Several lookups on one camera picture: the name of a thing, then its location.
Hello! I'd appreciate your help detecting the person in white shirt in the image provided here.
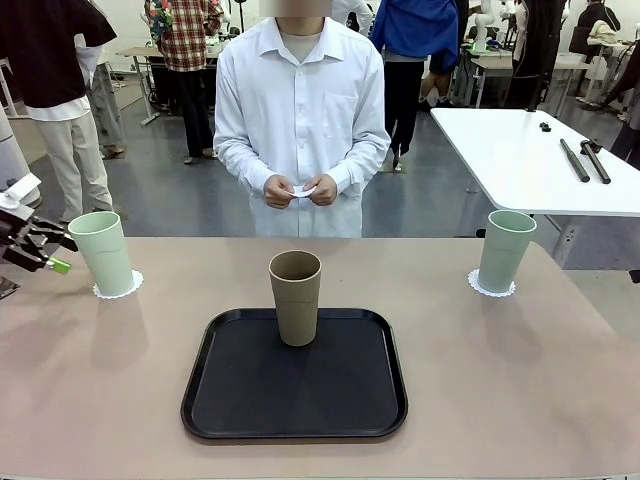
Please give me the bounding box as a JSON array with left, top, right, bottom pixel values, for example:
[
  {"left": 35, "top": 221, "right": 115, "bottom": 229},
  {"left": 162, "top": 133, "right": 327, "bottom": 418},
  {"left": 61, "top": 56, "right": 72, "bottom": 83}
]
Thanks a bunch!
[{"left": 213, "top": 0, "right": 392, "bottom": 239}]

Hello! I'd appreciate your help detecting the black metal rod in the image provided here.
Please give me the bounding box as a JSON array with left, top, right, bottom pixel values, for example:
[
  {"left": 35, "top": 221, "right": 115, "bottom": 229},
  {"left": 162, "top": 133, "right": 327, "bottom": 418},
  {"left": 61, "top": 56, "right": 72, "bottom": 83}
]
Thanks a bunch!
[
  {"left": 579, "top": 140, "right": 613, "bottom": 185},
  {"left": 559, "top": 138, "right": 592, "bottom": 183}
]

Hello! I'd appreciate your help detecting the black plastic tray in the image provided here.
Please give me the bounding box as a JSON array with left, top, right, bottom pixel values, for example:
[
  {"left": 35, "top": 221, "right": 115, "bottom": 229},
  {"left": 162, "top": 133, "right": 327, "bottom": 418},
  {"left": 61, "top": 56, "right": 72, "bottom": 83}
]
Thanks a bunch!
[{"left": 180, "top": 307, "right": 409, "bottom": 442}]

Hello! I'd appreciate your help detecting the person's left forearm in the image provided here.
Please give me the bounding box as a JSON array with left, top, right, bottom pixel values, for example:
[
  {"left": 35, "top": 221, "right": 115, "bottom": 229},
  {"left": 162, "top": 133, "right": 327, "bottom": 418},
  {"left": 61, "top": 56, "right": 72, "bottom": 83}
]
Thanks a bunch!
[{"left": 326, "top": 142, "right": 392, "bottom": 195}]

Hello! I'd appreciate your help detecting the grey background desk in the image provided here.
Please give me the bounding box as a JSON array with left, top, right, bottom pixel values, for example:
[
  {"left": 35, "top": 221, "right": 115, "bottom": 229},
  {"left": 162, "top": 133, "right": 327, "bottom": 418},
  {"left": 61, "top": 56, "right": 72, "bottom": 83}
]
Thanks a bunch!
[{"left": 115, "top": 45, "right": 167, "bottom": 127}]

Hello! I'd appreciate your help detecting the white side table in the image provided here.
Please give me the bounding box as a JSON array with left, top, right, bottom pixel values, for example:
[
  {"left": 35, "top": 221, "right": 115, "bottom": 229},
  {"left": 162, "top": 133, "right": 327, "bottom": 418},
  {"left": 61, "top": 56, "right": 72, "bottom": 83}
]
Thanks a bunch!
[{"left": 429, "top": 106, "right": 640, "bottom": 220}]

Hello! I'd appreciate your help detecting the person in black coat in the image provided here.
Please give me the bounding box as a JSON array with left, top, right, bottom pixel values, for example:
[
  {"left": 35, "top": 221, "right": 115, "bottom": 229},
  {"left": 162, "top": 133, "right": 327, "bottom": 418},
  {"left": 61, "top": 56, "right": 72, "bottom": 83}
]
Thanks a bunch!
[{"left": 511, "top": 0, "right": 567, "bottom": 110}]

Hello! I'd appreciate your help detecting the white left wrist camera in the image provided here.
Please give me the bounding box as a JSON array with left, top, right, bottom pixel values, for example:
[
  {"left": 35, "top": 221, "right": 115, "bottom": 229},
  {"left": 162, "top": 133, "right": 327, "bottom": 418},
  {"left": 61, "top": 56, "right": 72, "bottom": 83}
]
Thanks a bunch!
[{"left": 0, "top": 171, "right": 42, "bottom": 209}]

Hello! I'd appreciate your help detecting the person's right forearm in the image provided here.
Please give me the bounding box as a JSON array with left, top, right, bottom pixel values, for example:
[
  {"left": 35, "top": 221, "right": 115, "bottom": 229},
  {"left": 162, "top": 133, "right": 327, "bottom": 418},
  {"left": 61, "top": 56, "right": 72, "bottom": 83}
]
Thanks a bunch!
[{"left": 213, "top": 142, "right": 277, "bottom": 195}]

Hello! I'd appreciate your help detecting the seated person in cream top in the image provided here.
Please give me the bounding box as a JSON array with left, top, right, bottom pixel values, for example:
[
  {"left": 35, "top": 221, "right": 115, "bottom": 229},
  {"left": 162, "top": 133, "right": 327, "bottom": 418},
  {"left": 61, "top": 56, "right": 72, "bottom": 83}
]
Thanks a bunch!
[{"left": 569, "top": 0, "right": 624, "bottom": 57}]

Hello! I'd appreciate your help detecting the person's left hand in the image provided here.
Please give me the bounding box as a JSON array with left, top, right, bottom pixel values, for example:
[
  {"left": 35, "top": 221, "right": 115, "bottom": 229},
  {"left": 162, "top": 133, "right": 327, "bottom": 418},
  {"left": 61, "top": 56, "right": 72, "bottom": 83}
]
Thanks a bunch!
[{"left": 308, "top": 173, "right": 339, "bottom": 207}]

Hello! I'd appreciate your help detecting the person in black top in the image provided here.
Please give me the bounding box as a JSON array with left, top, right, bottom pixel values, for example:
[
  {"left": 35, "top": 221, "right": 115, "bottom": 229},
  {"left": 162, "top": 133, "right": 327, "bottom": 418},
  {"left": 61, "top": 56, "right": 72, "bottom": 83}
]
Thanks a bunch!
[{"left": 0, "top": 0, "right": 119, "bottom": 224}]

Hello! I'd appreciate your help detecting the person in plaid shirt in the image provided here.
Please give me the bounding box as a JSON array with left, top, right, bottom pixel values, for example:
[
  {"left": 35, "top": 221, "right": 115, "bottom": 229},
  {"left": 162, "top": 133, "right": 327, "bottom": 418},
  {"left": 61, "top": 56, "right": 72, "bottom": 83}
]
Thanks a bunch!
[{"left": 144, "top": 0, "right": 224, "bottom": 166}]

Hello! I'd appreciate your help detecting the light green tall cup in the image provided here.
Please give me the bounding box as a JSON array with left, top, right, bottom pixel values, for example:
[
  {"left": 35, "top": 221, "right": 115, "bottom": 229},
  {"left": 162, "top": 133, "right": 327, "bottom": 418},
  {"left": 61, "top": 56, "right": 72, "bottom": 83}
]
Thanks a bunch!
[
  {"left": 478, "top": 209, "right": 538, "bottom": 294},
  {"left": 66, "top": 210, "right": 137, "bottom": 298}
]

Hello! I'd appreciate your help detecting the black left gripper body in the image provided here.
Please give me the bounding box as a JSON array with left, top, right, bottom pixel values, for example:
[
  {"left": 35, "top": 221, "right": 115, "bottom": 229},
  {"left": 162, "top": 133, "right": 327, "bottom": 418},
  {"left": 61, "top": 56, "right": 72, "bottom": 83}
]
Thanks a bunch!
[{"left": 0, "top": 208, "right": 40, "bottom": 275}]

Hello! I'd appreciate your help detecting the brown tall cup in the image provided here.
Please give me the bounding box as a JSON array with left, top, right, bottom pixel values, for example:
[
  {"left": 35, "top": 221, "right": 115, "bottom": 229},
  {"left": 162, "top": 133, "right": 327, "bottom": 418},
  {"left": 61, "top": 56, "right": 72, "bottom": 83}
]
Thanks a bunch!
[{"left": 268, "top": 250, "right": 323, "bottom": 348}]

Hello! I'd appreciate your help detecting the person in blue jacket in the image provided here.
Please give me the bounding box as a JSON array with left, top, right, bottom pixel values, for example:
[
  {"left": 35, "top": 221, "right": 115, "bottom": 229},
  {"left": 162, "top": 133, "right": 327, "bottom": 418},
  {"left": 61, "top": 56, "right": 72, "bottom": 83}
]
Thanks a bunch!
[{"left": 370, "top": 0, "right": 461, "bottom": 172}]

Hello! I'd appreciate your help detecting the background desk with equipment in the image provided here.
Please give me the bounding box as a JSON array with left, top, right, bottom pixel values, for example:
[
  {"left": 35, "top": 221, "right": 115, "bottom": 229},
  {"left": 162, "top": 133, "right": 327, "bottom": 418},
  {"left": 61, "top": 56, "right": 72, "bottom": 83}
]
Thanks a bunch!
[{"left": 459, "top": 48, "right": 594, "bottom": 119}]

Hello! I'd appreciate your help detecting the person in grey trousers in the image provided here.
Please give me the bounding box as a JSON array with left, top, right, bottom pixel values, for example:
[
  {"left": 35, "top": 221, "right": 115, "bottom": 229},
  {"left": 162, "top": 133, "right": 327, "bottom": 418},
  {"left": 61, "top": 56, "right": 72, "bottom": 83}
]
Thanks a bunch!
[{"left": 74, "top": 34, "right": 128, "bottom": 161}]

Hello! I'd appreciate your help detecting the person's right hand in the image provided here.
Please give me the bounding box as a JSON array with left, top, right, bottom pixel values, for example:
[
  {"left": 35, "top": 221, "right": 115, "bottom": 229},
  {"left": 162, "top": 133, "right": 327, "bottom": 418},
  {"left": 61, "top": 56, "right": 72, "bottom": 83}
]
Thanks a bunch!
[{"left": 261, "top": 172, "right": 297, "bottom": 209}]

